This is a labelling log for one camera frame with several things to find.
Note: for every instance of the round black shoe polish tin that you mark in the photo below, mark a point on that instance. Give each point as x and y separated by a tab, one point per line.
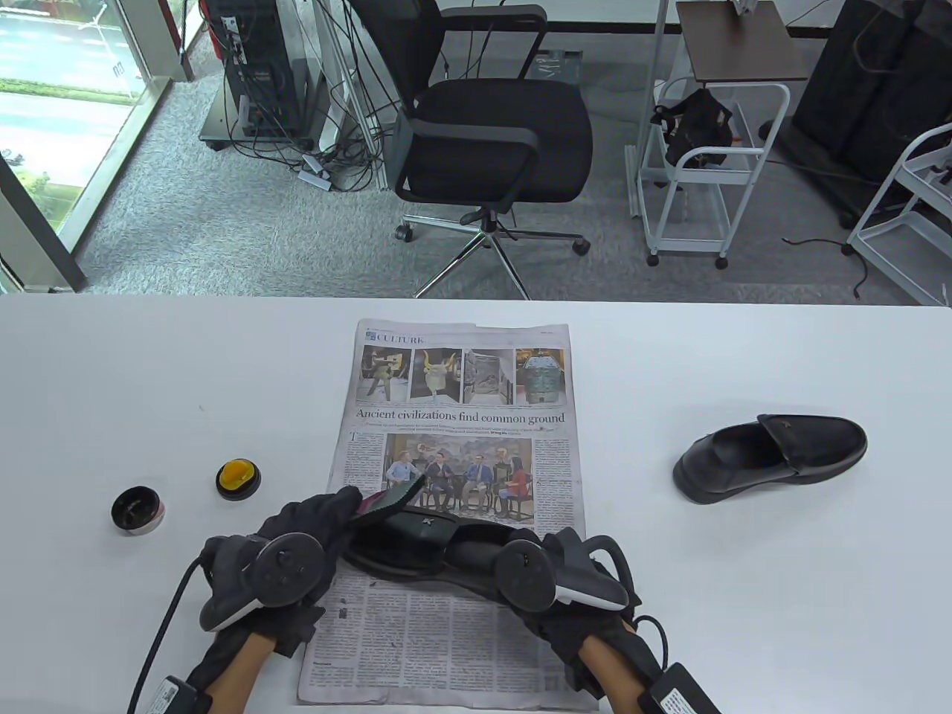
137	513

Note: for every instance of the white metal pole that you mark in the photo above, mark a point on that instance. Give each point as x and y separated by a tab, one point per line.
651	82

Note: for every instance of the white mesh rolling cart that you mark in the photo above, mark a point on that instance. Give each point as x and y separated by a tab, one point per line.
688	244

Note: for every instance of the brown top side table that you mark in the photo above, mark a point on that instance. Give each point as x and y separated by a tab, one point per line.
736	44

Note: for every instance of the person's right hand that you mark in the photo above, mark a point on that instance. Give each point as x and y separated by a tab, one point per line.
565	647

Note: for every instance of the dark wheeled platform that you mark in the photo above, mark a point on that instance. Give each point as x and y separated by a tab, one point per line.
223	126

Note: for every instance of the black bag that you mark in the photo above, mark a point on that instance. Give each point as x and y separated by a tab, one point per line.
695	123

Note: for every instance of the grey motion controller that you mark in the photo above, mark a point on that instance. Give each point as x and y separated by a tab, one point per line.
286	569
524	576

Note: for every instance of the glass window with frame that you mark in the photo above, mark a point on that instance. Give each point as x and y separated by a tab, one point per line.
74	44

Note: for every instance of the printed newspaper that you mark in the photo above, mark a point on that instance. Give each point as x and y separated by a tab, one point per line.
446	654

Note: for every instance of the grey power strip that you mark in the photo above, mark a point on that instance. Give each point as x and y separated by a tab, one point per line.
316	177

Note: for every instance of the white tiered rolling cart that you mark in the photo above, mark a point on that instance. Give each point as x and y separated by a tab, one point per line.
904	249

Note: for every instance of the person's right forearm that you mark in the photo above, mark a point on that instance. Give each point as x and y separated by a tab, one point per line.
613	680

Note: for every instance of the black cabinet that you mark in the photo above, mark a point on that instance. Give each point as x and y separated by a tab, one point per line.
877	89

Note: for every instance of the black computer tower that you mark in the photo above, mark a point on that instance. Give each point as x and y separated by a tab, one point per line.
256	74

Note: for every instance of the person's left forearm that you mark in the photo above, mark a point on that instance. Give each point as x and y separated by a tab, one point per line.
238	673

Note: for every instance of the person's left hand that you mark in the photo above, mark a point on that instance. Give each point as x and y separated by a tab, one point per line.
320	513

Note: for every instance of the black leather loafer shoe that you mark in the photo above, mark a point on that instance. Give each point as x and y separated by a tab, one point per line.
416	547
811	439

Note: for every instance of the white metal frame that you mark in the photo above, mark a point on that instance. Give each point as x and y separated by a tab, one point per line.
357	97

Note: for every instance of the black office chair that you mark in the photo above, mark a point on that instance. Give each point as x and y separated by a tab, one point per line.
498	126

